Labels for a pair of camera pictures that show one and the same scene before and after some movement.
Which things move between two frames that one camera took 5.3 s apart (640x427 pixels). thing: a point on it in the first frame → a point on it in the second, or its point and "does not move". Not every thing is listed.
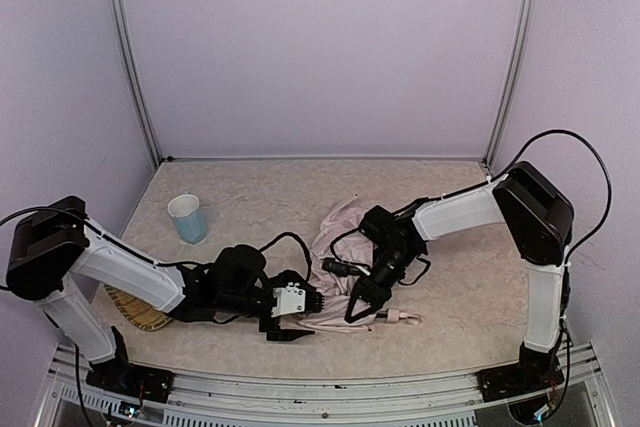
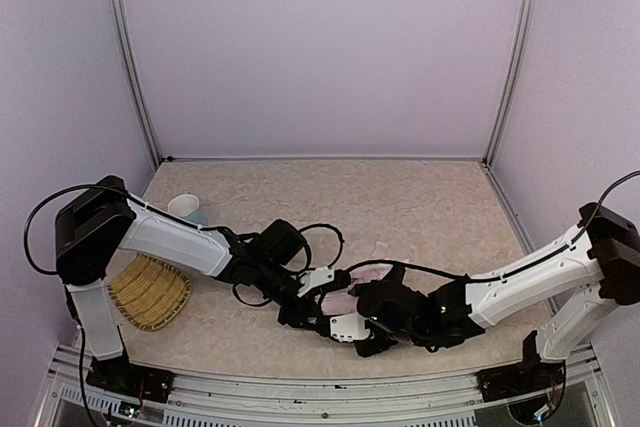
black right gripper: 368,290 → 379,308
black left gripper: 267,322 → 304,311
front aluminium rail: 418,398 does not move
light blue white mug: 189,218 does not move
